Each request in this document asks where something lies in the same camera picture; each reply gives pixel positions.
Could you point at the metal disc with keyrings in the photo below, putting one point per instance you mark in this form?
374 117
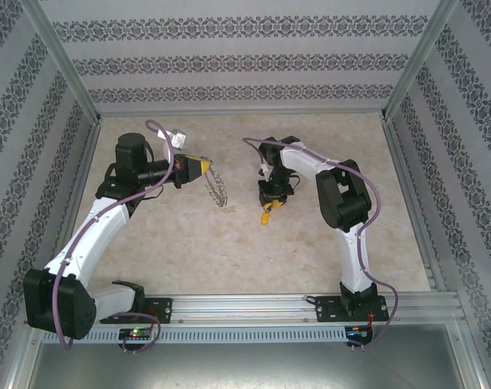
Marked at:
219 198

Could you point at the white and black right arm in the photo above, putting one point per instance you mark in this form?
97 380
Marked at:
355 259

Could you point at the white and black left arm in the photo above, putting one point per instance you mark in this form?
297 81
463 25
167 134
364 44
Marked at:
91 235

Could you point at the small circuit board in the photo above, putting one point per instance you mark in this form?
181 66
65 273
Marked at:
136 333
359 333

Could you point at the sheet metal shelf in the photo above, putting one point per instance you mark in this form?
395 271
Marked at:
245 368

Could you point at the aluminium floor rail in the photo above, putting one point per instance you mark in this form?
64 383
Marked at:
92 133
415 210

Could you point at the aluminium frame crossbeam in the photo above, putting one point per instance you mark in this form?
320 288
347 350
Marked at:
237 111

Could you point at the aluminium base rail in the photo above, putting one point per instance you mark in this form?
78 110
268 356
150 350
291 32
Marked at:
237 308

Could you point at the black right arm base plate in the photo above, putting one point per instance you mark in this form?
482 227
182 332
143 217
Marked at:
326 308

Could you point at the aluminium frame post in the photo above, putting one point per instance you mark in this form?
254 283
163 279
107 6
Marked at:
60 52
419 52

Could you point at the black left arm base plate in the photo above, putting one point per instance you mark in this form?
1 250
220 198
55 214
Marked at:
160 310

